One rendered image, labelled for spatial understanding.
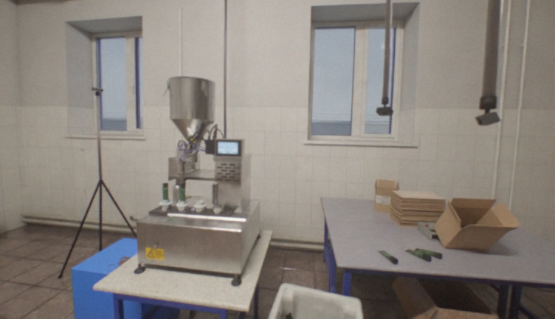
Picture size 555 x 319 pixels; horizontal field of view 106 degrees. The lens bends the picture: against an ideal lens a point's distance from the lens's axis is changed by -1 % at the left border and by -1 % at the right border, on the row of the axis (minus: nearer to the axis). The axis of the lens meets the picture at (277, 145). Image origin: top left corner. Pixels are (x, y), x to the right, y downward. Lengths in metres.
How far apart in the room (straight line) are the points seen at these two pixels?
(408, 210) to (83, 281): 2.40
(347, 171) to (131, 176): 2.92
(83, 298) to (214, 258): 1.07
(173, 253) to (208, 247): 0.20
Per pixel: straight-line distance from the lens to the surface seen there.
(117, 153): 3.71
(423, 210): 2.17
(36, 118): 4.74
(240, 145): 1.27
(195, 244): 1.29
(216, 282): 1.32
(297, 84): 2.71
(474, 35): 3.41
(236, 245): 1.20
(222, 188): 1.36
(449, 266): 1.73
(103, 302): 2.02
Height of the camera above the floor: 1.52
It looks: 4 degrees down
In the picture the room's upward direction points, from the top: 1 degrees clockwise
